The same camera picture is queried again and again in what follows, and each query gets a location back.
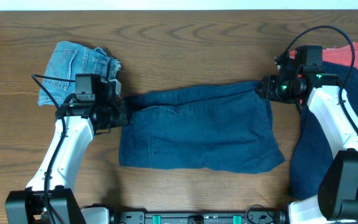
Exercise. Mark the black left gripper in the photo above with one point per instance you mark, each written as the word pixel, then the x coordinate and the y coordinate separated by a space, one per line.
pixel 122 112

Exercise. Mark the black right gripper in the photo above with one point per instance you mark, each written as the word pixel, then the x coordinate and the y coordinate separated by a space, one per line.
pixel 269 83

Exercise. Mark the dark blue shorts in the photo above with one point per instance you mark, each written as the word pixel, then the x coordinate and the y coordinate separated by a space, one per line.
pixel 219 127

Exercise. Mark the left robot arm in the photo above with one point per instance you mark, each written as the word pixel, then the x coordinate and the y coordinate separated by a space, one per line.
pixel 49 195

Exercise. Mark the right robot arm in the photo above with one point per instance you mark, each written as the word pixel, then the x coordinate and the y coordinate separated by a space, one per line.
pixel 337 197

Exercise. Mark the light blue denim shorts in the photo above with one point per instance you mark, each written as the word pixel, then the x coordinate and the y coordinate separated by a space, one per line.
pixel 68 60

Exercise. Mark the dark navy garment pile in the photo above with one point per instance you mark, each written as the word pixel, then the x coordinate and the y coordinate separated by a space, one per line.
pixel 312 155

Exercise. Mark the red t-shirt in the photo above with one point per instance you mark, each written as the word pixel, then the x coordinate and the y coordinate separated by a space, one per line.
pixel 340 56

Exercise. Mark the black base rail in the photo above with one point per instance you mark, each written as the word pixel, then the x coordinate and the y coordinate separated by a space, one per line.
pixel 256 214

